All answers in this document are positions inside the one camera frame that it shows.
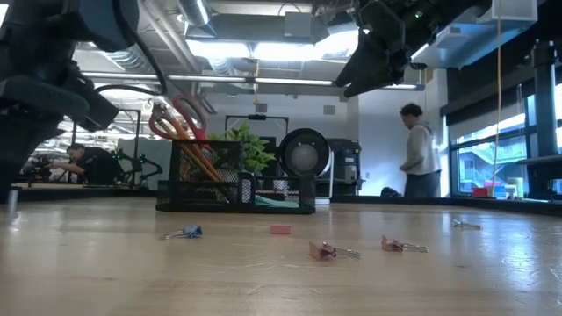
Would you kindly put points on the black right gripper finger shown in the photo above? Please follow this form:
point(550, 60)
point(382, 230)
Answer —
point(373, 83)
point(358, 66)

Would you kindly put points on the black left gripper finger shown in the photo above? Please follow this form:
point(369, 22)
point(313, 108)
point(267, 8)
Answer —
point(22, 149)

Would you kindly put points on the yellow pencil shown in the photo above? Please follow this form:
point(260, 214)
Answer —
point(193, 158)
point(206, 160)

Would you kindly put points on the pink eraser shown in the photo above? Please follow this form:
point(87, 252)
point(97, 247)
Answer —
point(280, 229)

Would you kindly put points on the blue binder clip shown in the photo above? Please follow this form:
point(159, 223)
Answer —
point(189, 231)

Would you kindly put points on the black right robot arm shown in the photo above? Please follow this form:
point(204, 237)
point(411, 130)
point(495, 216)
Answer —
point(452, 13)

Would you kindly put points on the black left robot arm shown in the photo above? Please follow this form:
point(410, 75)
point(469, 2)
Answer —
point(44, 26)

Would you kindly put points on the black background robot arm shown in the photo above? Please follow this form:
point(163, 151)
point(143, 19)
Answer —
point(140, 164)

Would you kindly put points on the black mesh desk organizer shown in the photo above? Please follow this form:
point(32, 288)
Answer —
point(202, 197)

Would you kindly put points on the person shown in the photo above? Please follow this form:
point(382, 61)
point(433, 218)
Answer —
point(421, 149)
point(101, 167)

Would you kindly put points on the black equipment cabinet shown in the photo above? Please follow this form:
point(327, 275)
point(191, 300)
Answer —
point(347, 167)

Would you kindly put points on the green potted plant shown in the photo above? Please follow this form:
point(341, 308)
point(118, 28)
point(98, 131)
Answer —
point(252, 149)

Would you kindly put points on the long ceiling light bar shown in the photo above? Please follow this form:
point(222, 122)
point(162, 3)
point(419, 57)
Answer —
point(211, 79)

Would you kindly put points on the red storage box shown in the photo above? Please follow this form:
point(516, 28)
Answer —
point(480, 192)

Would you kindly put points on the green sticky note pad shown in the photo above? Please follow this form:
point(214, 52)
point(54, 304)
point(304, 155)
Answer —
point(276, 203)

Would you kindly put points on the pink box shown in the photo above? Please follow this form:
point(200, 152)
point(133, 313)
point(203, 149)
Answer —
point(492, 184)

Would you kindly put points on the blue and white box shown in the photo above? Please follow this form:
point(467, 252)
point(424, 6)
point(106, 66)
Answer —
point(499, 191)

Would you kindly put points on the green cylinder container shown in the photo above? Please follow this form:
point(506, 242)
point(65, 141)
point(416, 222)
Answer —
point(516, 186)

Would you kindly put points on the grey square wall speaker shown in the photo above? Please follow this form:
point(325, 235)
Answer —
point(261, 108)
point(329, 109)

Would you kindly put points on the small grey metal post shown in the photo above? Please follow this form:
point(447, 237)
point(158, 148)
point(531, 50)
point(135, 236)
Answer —
point(12, 199)

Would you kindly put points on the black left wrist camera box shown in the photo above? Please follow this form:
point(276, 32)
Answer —
point(98, 112)

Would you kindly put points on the silver ventilation duct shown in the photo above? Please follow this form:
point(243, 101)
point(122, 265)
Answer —
point(131, 61)

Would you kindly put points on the black background station frame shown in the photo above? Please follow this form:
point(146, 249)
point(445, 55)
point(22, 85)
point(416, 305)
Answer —
point(139, 131)

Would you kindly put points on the black frame behind plant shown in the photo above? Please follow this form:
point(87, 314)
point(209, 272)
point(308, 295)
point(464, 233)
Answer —
point(257, 117)

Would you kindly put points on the black support post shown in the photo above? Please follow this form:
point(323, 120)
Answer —
point(545, 96)

